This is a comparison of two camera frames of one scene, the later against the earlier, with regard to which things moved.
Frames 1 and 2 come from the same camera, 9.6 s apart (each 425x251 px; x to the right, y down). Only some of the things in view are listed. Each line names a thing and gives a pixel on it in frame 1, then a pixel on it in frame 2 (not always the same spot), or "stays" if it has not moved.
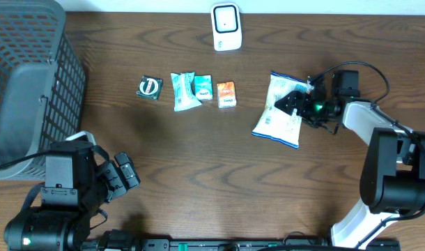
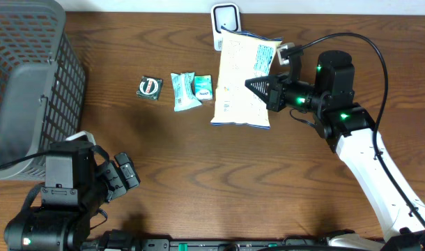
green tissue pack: [203, 87] stays
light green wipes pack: [184, 97] stays
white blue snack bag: [275, 123] to [242, 57]
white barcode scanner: [226, 19] stays
